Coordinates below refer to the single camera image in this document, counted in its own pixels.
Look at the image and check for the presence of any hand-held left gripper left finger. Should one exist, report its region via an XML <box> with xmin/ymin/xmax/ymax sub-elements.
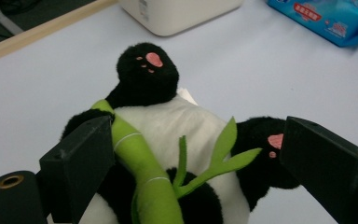
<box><xmin>39</xmin><ymin>116</ymin><xmax>116</xmax><ymax>224</ymax></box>

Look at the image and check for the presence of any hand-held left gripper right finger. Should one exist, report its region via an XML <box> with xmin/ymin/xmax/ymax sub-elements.
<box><xmin>279</xmin><ymin>116</ymin><xmax>358</xmax><ymax>224</ymax></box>

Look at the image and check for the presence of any panda plush toy with bamboo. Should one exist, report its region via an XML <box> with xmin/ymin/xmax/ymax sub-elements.
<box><xmin>46</xmin><ymin>42</ymin><xmax>301</xmax><ymax>224</ymax></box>

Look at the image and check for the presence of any blue wet wipes packet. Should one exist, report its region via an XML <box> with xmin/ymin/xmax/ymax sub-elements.
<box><xmin>266</xmin><ymin>0</ymin><xmax>358</xmax><ymax>49</ymax></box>

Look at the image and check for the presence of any white plastic storage box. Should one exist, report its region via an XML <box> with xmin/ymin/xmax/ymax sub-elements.
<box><xmin>117</xmin><ymin>0</ymin><xmax>245</xmax><ymax>37</ymax></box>

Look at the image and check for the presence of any white metal stand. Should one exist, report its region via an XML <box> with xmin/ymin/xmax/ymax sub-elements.
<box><xmin>0</xmin><ymin>0</ymin><xmax>25</xmax><ymax>35</ymax></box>

